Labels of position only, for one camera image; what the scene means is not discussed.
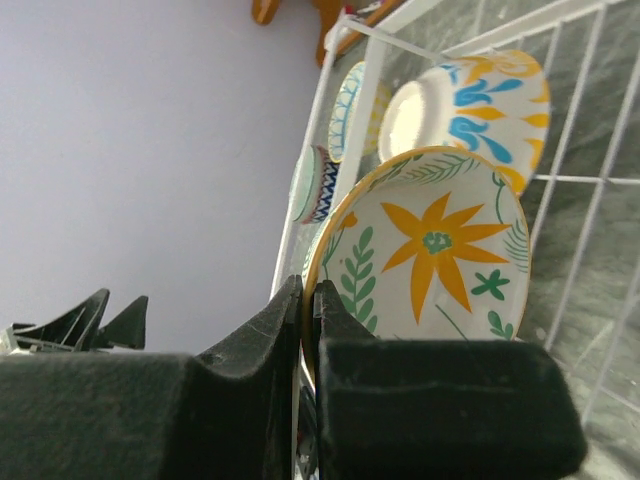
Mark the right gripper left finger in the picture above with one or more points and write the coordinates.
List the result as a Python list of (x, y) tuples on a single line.
[(227, 413)]

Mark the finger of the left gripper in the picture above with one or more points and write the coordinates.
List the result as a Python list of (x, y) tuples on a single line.
[(127, 329), (74, 330)]

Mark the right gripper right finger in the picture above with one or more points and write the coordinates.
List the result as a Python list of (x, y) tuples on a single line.
[(415, 409)]

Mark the orange flower bowl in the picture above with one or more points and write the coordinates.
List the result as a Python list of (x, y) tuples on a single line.
[(431, 245)]

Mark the yellow sun teal bowl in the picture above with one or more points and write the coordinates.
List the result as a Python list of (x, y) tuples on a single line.
[(343, 114)]

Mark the blue yellow patterned bowl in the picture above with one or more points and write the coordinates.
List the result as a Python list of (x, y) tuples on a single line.
[(496, 105)]

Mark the light teal glazed bowl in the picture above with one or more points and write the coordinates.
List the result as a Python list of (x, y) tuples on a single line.
[(313, 186)]

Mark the wooden three-tier shelf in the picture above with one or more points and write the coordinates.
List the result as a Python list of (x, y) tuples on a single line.
[(370, 13)]

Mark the white wire dish rack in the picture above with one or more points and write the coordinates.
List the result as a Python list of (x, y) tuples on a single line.
[(582, 204)]

